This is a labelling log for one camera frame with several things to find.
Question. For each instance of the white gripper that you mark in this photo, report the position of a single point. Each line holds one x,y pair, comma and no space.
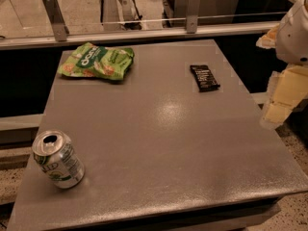
295,36

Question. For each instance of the black rxbar chocolate wrapper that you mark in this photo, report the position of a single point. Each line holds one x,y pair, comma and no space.
204,78

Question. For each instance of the silver green 7up can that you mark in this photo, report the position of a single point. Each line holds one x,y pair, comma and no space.
54,153

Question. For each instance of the green chip bag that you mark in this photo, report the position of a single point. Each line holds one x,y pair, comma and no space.
89,60

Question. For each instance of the right metal railing bracket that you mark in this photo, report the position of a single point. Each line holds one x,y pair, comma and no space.
192,16

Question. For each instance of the metal railing bracket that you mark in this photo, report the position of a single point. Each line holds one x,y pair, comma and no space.
56,19
192,16

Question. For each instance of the horizontal metal rail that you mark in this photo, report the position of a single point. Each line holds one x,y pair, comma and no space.
207,31

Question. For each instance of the left metal railing bracket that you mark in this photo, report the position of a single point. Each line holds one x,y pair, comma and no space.
56,19

